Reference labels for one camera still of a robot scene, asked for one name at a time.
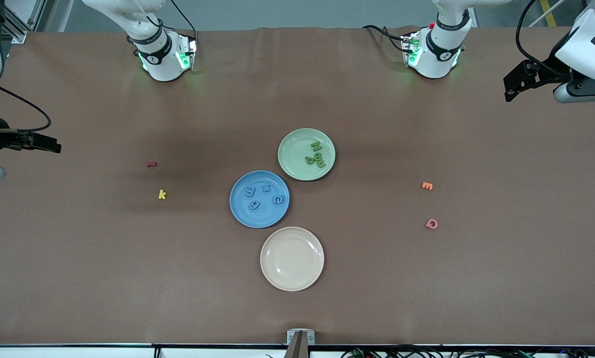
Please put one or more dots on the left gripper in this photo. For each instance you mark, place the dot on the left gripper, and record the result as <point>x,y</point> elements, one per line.
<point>551,71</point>

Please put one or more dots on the blue foam letter m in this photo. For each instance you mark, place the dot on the blue foam letter m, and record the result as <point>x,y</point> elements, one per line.
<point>251,191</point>

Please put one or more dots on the blue foam number nine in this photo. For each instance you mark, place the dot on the blue foam number nine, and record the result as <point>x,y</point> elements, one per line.
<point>252,206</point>

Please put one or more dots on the green foam letter N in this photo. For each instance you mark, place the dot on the green foam letter N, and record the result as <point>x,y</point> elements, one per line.
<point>316,145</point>

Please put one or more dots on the blue foam letter c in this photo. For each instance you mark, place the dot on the blue foam letter c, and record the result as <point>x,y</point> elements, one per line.
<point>273,200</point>

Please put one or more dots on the green foam letter P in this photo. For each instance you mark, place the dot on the green foam letter P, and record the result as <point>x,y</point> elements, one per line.
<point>309,159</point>

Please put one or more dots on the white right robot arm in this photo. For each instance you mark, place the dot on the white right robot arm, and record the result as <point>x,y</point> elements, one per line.
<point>153,54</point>

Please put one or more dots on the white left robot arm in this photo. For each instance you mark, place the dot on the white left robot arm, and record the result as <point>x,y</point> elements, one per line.
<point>439,49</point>

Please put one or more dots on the brown table mat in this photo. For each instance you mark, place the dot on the brown table mat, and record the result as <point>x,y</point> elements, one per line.
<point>78,273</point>

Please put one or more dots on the pink foam letter Q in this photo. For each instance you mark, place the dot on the pink foam letter Q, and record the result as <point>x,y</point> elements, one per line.
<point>427,222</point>

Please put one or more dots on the blue plate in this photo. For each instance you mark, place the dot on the blue plate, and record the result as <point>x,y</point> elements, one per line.
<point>265,219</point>

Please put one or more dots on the green plate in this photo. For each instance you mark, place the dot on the green plate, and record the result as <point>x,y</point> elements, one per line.
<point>295,154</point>

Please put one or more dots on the cream plate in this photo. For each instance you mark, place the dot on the cream plate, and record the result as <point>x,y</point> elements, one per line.
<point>292,258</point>

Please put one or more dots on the aluminium frame profile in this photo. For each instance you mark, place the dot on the aluminium frame profile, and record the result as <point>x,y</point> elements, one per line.
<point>16,31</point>

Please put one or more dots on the white table edge rail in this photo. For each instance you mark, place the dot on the white table edge rail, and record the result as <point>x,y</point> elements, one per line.
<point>78,353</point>

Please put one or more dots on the grey metal camera bracket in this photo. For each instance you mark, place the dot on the grey metal camera bracket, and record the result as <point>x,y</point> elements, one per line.
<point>300,343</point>

